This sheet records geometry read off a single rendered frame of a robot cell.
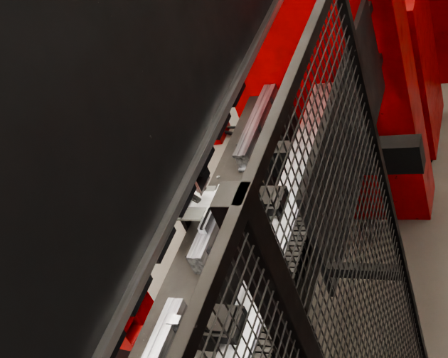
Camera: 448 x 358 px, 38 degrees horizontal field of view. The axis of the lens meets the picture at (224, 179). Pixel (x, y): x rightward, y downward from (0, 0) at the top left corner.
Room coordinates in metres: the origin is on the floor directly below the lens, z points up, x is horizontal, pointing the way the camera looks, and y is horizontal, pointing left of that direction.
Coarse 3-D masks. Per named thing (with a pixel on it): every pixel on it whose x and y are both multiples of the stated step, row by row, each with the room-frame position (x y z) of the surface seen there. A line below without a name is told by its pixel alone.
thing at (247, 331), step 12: (324, 84) 2.34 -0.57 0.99; (312, 96) 2.29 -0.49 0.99; (324, 108) 2.17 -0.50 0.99; (312, 120) 2.13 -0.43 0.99; (312, 132) 2.05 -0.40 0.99; (300, 144) 2.01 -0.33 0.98; (312, 144) 1.98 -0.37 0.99; (300, 156) 1.94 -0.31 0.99; (288, 168) 1.90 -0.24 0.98; (300, 180) 1.81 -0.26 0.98; (288, 204) 1.72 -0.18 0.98; (276, 216) 1.69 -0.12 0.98; (288, 216) 1.66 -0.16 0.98; (276, 228) 1.63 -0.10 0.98; (288, 228) 1.60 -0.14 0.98; (288, 240) 1.55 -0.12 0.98; (240, 288) 1.44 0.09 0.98; (240, 300) 1.39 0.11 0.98; (252, 312) 1.33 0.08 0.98; (252, 324) 1.28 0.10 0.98; (264, 324) 1.26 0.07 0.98; (252, 336) 1.24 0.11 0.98; (228, 348) 1.24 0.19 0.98; (240, 348) 1.22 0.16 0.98; (252, 348) 1.20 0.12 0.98
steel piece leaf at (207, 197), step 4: (196, 192) 1.97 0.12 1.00; (204, 192) 1.95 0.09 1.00; (208, 192) 1.94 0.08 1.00; (212, 192) 1.93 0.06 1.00; (200, 196) 1.94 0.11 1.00; (204, 196) 1.93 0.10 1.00; (208, 196) 1.92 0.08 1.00; (212, 196) 1.91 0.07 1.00; (204, 200) 1.91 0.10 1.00; (208, 200) 1.90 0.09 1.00; (192, 204) 1.92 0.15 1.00; (196, 204) 1.91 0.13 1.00; (200, 204) 1.90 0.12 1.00; (204, 204) 1.89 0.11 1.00; (208, 204) 1.88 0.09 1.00
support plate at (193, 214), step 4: (208, 188) 1.97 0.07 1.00; (212, 188) 1.96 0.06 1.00; (188, 208) 1.91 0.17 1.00; (192, 208) 1.90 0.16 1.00; (196, 208) 1.89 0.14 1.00; (200, 208) 1.88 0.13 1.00; (204, 208) 1.87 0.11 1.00; (188, 212) 1.88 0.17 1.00; (192, 212) 1.87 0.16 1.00; (196, 212) 1.86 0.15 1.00; (200, 212) 1.86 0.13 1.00; (184, 216) 1.87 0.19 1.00; (188, 216) 1.86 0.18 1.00; (192, 216) 1.85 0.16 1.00; (196, 216) 1.84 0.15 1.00; (200, 216) 1.84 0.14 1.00; (180, 220) 1.87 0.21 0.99; (184, 220) 1.86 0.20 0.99; (188, 220) 1.85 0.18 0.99; (192, 220) 1.84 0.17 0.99; (196, 220) 1.83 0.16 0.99; (200, 220) 1.82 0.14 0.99
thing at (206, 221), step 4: (208, 208) 1.86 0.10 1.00; (208, 212) 1.85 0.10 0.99; (208, 216) 1.82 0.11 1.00; (212, 216) 1.82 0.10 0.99; (204, 220) 1.81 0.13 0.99; (208, 220) 1.80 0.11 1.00; (212, 220) 1.81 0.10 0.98; (200, 224) 1.79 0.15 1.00; (204, 224) 1.78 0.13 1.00; (208, 224) 1.79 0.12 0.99; (200, 228) 1.78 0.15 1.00; (204, 228) 1.76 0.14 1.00; (208, 228) 1.78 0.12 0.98; (200, 232) 1.78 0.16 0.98; (204, 232) 1.77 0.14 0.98
